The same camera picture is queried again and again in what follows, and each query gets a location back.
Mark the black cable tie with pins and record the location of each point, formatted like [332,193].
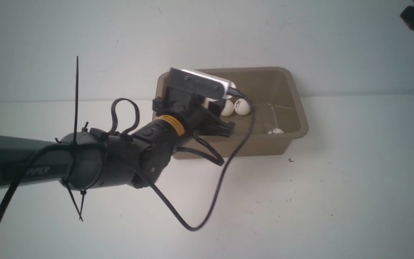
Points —
[76,100]

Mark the tan plastic storage bin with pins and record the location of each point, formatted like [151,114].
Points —
[278,105]

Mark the white ping-pong ball with logo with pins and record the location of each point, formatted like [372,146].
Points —
[242,107]

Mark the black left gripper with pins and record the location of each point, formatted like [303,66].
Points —
[191,114]

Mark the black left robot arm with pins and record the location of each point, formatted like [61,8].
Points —
[93,158]

